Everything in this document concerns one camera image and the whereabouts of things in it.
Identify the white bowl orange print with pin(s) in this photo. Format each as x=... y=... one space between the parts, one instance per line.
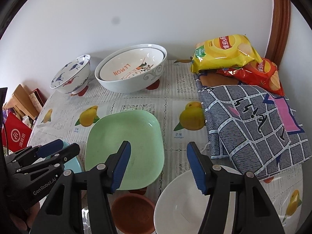
x=126 y=64

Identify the brown cardboard box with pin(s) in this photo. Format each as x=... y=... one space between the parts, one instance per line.
x=37 y=100

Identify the blue patterned white bowl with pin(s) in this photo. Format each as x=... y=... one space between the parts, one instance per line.
x=70 y=78

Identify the plain white bowl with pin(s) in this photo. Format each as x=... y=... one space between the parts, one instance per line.
x=180 y=204

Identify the fruit print tablecloth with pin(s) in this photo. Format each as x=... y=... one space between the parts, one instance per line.
x=146 y=102

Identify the light wooden board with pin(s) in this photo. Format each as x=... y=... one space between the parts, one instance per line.
x=20 y=97

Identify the light blue plate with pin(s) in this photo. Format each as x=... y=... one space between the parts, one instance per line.
x=73 y=165

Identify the blue-grey checked cloth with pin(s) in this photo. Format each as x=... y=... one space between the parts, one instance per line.
x=243 y=126

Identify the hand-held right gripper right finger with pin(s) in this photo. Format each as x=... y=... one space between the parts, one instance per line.
x=197 y=168

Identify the brown terracotta bowl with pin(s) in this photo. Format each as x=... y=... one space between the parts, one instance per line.
x=134 y=212

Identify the red chip bag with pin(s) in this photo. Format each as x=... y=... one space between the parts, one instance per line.
x=264 y=76

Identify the green square plate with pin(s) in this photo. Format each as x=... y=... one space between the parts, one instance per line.
x=141 y=136

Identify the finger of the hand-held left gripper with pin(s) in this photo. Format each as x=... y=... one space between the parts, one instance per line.
x=65 y=154
x=50 y=148

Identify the yellow chip bag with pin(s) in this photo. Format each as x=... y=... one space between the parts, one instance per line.
x=224 y=53

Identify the large white bowl grey swirls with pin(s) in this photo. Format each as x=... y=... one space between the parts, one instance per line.
x=151 y=78

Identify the brown wooden door frame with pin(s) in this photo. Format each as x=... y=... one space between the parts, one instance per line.
x=277 y=22

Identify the red paper bag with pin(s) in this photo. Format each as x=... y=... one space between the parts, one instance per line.
x=17 y=134

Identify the person's left hand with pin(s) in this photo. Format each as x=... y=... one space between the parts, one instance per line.
x=31 y=214

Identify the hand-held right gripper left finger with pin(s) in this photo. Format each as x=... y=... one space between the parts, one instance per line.
x=120 y=168

